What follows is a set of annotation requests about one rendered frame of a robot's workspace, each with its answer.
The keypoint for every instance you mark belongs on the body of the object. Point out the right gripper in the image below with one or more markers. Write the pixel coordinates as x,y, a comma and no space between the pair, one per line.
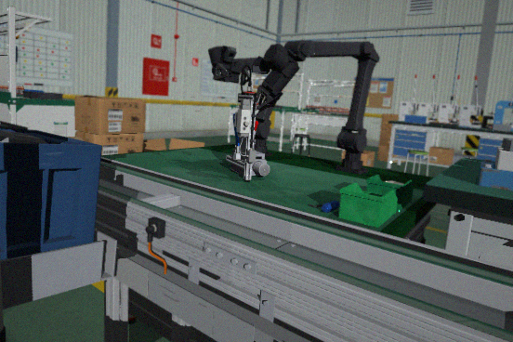
232,74

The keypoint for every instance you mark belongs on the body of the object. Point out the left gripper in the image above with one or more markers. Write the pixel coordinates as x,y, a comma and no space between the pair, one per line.
272,93

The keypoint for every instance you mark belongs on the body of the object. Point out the white corrugated metal wall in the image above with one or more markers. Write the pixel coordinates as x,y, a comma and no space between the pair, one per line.
135,74

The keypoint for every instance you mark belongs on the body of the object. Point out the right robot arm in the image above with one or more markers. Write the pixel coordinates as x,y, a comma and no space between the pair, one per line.
226,55

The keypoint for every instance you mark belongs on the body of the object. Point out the green bench mat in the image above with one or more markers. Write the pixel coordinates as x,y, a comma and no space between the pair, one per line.
286,185

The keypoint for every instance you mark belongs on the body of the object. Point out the grey steel column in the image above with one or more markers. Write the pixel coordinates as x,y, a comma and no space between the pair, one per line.
483,62

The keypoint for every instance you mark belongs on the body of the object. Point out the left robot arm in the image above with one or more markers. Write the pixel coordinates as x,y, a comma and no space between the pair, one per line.
280,58

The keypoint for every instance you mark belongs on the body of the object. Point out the black metal stool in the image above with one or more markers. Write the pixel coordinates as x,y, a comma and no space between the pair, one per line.
299,136

